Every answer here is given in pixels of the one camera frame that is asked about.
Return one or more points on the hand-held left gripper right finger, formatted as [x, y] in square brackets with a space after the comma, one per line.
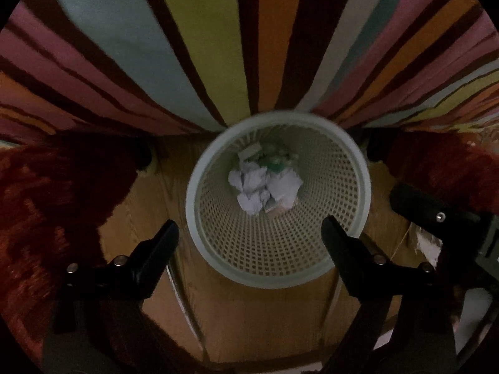
[343, 245]

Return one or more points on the red shaggy rug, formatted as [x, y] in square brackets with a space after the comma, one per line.
[46, 210]

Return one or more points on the white paper ball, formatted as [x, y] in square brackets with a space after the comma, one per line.
[249, 189]

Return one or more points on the striped bed sheet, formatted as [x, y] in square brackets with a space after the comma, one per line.
[218, 46]

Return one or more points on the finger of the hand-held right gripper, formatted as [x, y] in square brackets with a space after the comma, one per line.
[425, 208]

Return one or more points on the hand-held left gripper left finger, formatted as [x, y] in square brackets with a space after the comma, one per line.
[158, 249]

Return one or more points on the white mesh wastebasket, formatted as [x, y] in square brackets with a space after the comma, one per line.
[278, 198]

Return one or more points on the small beige cardboard box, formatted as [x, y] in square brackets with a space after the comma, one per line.
[249, 150]

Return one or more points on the white paper sheet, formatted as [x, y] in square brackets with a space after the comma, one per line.
[284, 189]

